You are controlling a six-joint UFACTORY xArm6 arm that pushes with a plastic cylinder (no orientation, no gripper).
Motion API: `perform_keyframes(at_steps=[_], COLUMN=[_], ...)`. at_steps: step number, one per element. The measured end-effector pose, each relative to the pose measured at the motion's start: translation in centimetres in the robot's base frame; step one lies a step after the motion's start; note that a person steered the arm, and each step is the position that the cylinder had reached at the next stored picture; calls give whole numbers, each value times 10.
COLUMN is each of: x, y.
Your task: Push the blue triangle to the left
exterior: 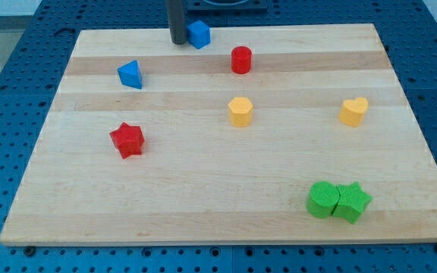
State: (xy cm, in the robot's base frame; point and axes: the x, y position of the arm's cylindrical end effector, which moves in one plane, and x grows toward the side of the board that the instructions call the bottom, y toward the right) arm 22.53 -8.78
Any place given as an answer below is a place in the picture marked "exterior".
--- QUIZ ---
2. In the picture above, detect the red star block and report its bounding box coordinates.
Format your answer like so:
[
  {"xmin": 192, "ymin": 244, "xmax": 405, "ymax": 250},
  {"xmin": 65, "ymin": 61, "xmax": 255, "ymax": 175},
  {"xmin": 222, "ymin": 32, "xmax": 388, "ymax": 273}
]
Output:
[{"xmin": 109, "ymin": 122, "xmax": 145, "ymax": 159}]

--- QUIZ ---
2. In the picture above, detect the yellow heart block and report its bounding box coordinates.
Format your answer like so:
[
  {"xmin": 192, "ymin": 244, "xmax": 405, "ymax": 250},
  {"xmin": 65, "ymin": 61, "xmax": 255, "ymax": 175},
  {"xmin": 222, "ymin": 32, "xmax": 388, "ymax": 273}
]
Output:
[{"xmin": 338, "ymin": 97, "xmax": 369, "ymax": 127}]

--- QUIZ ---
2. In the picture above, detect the light wooden board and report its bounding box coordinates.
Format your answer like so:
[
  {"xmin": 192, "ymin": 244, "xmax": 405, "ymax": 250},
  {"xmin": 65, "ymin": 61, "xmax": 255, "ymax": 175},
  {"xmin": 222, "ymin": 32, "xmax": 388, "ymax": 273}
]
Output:
[{"xmin": 0, "ymin": 24, "xmax": 437, "ymax": 246}]

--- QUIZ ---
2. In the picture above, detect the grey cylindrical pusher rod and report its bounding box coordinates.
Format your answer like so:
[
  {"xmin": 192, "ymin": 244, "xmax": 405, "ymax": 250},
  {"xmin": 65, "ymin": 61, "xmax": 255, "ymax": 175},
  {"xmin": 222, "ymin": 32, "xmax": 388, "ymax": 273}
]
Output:
[{"xmin": 165, "ymin": 0, "xmax": 187, "ymax": 45}]

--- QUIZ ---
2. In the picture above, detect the blue cube block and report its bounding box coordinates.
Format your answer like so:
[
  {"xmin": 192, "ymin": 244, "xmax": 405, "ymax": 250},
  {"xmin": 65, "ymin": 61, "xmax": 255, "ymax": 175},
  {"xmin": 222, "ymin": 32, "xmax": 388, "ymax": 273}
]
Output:
[{"xmin": 187, "ymin": 20, "xmax": 211, "ymax": 49}]

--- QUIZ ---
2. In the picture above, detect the red cylinder block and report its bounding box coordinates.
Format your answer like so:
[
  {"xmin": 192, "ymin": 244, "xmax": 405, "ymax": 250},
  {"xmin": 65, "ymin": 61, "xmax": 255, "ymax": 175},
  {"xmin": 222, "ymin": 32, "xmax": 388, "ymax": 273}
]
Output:
[{"xmin": 231, "ymin": 46, "xmax": 252, "ymax": 74}]

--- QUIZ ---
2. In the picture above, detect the blue triangle block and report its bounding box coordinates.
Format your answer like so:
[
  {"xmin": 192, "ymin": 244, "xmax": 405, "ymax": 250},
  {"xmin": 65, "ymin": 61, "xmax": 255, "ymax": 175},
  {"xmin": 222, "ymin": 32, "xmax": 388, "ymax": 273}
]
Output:
[{"xmin": 117, "ymin": 60, "xmax": 143, "ymax": 89}]

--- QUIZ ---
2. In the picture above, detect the yellow hexagon block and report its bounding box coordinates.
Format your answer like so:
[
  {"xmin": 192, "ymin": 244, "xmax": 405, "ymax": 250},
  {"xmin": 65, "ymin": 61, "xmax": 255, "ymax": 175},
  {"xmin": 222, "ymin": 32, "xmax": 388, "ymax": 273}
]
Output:
[{"xmin": 228, "ymin": 97, "xmax": 253, "ymax": 127}]

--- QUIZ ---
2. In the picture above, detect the green cylinder block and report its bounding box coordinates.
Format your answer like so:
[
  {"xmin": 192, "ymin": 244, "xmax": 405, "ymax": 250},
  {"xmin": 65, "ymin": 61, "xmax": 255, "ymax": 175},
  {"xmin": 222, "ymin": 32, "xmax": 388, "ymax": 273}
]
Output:
[{"xmin": 306, "ymin": 181, "xmax": 340, "ymax": 218}]

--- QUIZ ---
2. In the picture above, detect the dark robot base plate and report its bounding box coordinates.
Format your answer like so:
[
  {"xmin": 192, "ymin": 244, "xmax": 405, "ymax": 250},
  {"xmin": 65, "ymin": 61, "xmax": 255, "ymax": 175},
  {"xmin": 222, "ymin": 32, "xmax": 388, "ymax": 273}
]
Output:
[{"xmin": 185, "ymin": 0, "xmax": 268, "ymax": 13}]

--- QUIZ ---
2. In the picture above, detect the green star block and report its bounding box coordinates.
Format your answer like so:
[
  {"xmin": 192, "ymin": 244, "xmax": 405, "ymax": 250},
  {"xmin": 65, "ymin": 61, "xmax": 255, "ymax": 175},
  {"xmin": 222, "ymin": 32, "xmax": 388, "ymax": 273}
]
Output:
[{"xmin": 332, "ymin": 181, "xmax": 373, "ymax": 224}]

